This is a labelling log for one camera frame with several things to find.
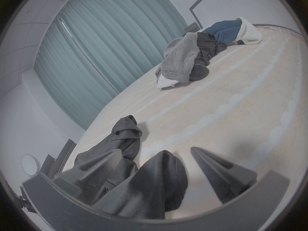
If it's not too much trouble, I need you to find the blue-green curtain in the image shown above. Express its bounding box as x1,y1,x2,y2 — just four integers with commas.
34,18,116,130
59,0,190,94

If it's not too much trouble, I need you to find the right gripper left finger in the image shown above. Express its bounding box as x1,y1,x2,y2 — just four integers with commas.
53,149,124,205

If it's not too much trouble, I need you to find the black T-shirt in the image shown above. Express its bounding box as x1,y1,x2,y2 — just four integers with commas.
74,115,188,219

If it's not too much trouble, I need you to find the pile of clothes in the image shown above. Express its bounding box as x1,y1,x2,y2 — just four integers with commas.
155,17,263,89

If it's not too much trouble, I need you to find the black chest of drawers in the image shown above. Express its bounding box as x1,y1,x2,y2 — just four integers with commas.
49,139,77,175

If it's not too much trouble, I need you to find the grey bedside table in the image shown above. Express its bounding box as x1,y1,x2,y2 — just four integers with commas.
185,22,199,34

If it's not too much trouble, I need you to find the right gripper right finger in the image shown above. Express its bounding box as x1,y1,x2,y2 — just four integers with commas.
191,146,258,204

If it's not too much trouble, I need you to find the round white mirror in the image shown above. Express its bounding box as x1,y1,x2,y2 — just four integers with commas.
20,154,39,176

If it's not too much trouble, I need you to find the bed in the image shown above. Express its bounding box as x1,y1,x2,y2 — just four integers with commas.
63,0,308,222

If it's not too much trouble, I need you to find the black dressing table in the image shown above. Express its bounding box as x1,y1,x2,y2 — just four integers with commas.
40,154,56,177

